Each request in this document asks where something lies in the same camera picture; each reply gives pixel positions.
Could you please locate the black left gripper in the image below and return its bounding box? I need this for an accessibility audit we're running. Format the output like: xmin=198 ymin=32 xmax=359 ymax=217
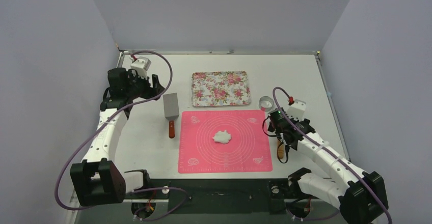
xmin=125 ymin=70 xmax=164 ymax=101

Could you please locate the white dough lump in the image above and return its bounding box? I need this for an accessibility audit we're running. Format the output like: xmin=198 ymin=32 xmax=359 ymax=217
xmin=212 ymin=130 xmax=232 ymax=145

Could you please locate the wooden rolling pin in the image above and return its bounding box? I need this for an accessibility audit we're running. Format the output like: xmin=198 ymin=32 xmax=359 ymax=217
xmin=277 ymin=140 xmax=285 ymax=160

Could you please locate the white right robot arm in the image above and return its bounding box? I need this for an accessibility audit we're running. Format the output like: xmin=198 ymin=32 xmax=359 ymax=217
xmin=268 ymin=109 xmax=389 ymax=223

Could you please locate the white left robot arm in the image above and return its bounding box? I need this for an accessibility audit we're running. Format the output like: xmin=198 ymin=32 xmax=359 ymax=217
xmin=70 ymin=68 xmax=165 ymax=207

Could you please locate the round metal dough cutter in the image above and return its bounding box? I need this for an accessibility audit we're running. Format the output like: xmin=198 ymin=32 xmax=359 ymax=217
xmin=258 ymin=96 xmax=274 ymax=113

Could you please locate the pink silicone baking mat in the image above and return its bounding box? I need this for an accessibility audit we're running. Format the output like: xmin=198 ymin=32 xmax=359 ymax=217
xmin=178 ymin=110 xmax=273 ymax=174

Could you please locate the floral rectangular tray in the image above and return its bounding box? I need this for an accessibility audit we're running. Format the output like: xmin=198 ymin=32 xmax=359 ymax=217
xmin=192 ymin=71 xmax=252 ymax=107

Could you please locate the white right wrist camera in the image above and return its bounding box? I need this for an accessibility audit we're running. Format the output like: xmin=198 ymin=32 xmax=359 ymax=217
xmin=287 ymin=99 xmax=307 ymax=121

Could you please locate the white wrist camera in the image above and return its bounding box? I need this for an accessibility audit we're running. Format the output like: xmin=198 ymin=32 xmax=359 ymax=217
xmin=130 ymin=58 xmax=151 ymax=79
xmin=287 ymin=99 xmax=307 ymax=121

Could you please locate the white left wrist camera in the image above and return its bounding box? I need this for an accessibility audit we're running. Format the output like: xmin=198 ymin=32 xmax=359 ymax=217
xmin=130 ymin=58 xmax=151 ymax=79

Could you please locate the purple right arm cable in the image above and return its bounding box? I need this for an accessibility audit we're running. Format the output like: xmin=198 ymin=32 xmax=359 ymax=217
xmin=272 ymin=87 xmax=393 ymax=224

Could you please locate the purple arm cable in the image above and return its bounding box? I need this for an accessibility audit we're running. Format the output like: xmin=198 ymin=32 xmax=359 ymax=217
xmin=54 ymin=50 xmax=188 ymax=222
xmin=272 ymin=87 xmax=393 ymax=224

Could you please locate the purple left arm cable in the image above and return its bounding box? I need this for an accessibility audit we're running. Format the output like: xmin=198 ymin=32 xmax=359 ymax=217
xmin=54 ymin=50 xmax=188 ymax=222

